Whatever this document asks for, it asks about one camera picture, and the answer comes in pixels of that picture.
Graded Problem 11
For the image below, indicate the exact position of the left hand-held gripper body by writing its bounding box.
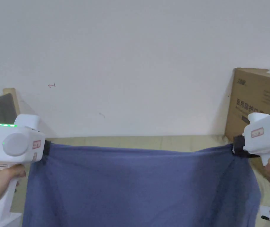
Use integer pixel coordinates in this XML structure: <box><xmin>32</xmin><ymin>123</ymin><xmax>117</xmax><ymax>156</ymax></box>
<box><xmin>0</xmin><ymin>114</ymin><xmax>52</xmax><ymax>227</ymax></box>

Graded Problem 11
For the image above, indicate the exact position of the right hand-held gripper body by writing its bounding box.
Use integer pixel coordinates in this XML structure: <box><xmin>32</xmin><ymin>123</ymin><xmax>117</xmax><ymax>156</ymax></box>
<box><xmin>233</xmin><ymin>113</ymin><xmax>270</xmax><ymax>223</ymax></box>

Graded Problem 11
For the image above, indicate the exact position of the dark blue shirt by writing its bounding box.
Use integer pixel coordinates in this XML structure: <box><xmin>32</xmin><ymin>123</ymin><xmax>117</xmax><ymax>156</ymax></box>
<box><xmin>21</xmin><ymin>141</ymin><xmax>262</xmax><ymax>227</ymax></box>

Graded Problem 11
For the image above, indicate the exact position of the person's left hand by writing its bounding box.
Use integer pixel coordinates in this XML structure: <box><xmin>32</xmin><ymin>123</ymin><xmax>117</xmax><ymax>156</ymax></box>
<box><xmin>0</xmin><ymin>163</ymin><xmax>27</xmax><ymax>207</ymax></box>

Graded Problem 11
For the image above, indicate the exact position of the brown cardboard carton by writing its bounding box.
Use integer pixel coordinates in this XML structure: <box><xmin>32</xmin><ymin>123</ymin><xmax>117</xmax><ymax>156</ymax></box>
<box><xmin>224</xmin><ymin>67</ymin><xmax>270</xmax><ymax>152</ymax></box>

